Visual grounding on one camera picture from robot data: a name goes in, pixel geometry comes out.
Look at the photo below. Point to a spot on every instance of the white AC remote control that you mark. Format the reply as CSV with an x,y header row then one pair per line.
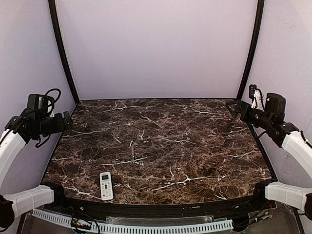
x,y
106,186

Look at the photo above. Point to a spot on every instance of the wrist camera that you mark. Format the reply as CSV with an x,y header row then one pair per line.
x,y
39,106
256,96

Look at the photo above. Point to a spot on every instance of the right black frame post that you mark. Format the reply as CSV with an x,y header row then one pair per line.
x,y
252,48

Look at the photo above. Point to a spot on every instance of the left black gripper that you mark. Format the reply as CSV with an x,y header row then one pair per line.
x,y
61,122

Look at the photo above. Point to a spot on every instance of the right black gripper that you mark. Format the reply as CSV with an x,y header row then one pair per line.
x,y
243,110

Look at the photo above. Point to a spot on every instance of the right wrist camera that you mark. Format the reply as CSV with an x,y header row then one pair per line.
x,y
256,96

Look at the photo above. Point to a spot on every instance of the black frame post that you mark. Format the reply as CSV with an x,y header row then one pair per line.
x,y
61,50
252,48

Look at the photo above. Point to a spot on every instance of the black front table rail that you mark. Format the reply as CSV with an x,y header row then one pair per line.
x,y
238,209

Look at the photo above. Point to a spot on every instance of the left black frame post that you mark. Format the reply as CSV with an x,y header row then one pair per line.
x,y
61,50

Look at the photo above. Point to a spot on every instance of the white slotted cable duct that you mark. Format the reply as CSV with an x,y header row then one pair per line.
x,y
122,225

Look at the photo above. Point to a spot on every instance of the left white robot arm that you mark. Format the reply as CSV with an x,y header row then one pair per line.
x,y
37,122

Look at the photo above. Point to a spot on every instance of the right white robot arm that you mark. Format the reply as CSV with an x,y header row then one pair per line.
x,y
285,135

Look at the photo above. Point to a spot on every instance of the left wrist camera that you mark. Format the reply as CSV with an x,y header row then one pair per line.
x,y
39,106

